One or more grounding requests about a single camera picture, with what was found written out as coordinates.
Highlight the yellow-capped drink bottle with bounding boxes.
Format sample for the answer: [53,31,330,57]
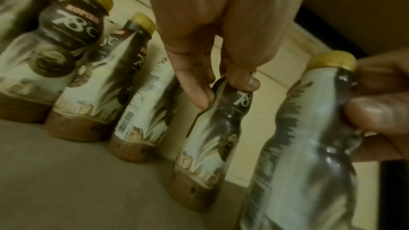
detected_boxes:
[239,50,365,230]
[166,75,255,212]

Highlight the row of coffee bottles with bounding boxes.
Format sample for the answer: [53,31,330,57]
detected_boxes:
[0,0,181,164]

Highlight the person's right hand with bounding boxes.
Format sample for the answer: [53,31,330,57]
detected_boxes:
[343,47,409,163]

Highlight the person's left hand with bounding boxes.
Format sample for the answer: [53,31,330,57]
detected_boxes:
[142,0,317,111]

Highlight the wooden shelf with black frame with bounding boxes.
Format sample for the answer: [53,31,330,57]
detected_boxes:
[0,0,409,230]

